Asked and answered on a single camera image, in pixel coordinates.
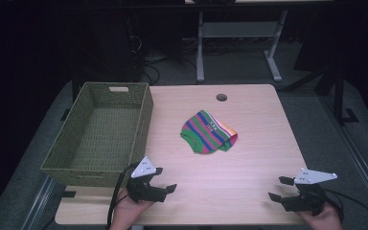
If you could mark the green woven basket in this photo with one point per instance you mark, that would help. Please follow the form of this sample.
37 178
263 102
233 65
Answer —
105 137

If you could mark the person's left hand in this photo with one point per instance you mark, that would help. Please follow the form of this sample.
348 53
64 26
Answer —
127 212

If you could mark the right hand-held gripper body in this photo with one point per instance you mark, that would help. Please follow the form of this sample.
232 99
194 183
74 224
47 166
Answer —
308 195

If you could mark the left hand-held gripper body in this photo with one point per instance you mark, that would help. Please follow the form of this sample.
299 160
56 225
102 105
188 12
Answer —
143 187

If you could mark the metal floor rail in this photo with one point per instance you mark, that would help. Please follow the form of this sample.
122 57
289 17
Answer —
38 204
354 150

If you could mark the grey metal table frame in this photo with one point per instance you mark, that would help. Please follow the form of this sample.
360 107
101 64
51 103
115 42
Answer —
236 30

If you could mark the black metal stand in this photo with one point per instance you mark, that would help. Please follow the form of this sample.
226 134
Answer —
338 96

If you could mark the person's right hand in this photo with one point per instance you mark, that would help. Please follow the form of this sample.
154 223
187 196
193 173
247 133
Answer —
324 220

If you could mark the rainbow striped sock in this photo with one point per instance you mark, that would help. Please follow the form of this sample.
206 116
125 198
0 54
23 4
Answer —
206 134

